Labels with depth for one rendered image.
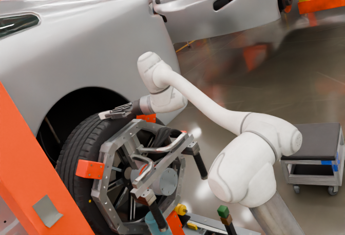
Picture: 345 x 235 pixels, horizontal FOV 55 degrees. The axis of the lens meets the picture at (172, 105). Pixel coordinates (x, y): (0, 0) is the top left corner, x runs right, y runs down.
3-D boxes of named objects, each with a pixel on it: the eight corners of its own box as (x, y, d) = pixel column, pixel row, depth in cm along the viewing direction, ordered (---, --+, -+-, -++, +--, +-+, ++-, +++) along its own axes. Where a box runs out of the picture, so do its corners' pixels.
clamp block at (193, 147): (186, 148, 164) (183, 139, 162) (200, 149, 158) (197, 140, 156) (180, 154, 161) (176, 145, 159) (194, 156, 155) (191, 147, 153)
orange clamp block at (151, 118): (146, 122, 172) (146, 105, 172) (156, 122, 166) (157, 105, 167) (135, 121, 167) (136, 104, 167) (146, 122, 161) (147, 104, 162)
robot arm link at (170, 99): (161, 105, 156) (150, 83, 150) (191, 98, 151) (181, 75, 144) (156, 119, 148) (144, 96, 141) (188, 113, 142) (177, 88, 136)
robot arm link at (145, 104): (160, 108, 155) (149, 110, 157) (153, 90, 152) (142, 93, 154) (155, 117, 147) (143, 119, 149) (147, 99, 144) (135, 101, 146)
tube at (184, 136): (160, 134, 170) (153, 117, 166) (189, 136, 157) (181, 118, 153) (138, 155, 159) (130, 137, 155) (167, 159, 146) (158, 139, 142)
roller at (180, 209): (155, 200, 205) (151, 194, 203) (191, 211, 185) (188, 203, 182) (149, 207, 201) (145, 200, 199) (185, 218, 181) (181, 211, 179)
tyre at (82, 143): (72, 254, 167) (160, 195, 214) (98, 270, 151) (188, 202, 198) (38, 131, 155) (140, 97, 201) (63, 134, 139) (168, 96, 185)
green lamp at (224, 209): (223, 210, 157) (220, 203, 155) (230, 212, 154) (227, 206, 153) (218, 216, 154) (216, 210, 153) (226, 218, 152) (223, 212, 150)
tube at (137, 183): (135, 157, 157) (127, 139, 154) (164, 162, 144) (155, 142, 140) (109, 181, 146) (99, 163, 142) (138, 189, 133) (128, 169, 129)
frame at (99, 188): (187, 181, 194) (152, 102, 174) (195, 183, 190) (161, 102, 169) (125, 254, 160) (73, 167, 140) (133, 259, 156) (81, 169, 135)
